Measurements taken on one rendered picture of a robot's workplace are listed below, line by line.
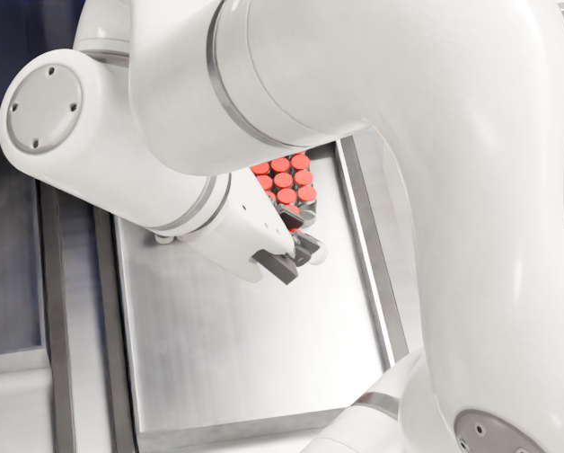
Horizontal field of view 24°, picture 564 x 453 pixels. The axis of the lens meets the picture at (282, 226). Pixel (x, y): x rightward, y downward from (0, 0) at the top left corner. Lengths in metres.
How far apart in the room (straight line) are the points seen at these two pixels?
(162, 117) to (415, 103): 0.21
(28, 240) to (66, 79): 0.64
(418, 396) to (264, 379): 0.64
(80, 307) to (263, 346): 0.20
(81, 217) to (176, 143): 0.77
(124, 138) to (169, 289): 0.58
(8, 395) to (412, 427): 0.71
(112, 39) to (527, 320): 0.47
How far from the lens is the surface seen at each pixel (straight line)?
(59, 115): 0.82
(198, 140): 0.68
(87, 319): 1.39
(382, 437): 0.85
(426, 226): 0.52
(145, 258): 1.42
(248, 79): 0.60
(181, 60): 0.66
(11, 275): 1.43
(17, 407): 1.34
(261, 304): 1.38
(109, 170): 0.83
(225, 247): 0.95
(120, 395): 1.31
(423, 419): 0.69
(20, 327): 1.39
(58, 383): 1.33
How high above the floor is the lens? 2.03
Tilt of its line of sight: 53 degrees down
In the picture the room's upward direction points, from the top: straight up
